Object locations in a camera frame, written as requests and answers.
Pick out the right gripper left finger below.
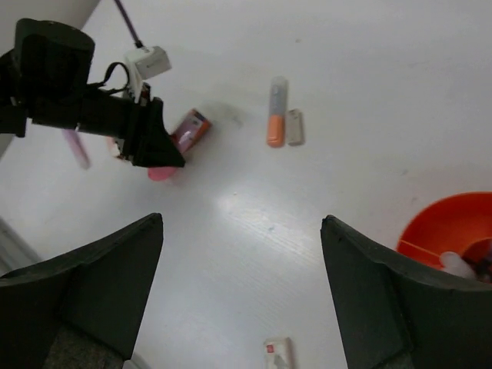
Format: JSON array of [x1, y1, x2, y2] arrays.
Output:
[[1, 213, 163, 368]]

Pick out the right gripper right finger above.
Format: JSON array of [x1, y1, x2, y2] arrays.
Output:
[[321, 215, 491, 368]]

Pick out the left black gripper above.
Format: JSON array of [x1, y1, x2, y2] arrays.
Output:
[[1, 18, 185, 168]]

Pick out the pink glue bottle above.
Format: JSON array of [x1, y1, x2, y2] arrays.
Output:
[[148, 109, 212, 181]]

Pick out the purple pink highlighter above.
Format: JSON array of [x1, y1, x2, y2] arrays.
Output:
[[61, 129, 91, 170]]

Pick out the blue gel pen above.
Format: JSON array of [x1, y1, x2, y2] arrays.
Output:
[[440, 251, 476, 280]]

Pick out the orange grey correction tape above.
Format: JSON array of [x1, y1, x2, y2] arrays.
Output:
[[266, 76, 288, 148]]

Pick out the pink white mini stapler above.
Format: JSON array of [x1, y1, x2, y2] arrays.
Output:
[[106, 137, 125, 161]]

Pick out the orange round divided container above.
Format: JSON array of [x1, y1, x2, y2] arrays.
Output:
[[397, 191, 491, 269]]

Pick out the small white red box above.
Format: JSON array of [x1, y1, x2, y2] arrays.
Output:
[[264, 337, 295, 369]]

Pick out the grey eraser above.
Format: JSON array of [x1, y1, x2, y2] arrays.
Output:
[[286, 109, 304, 146]]

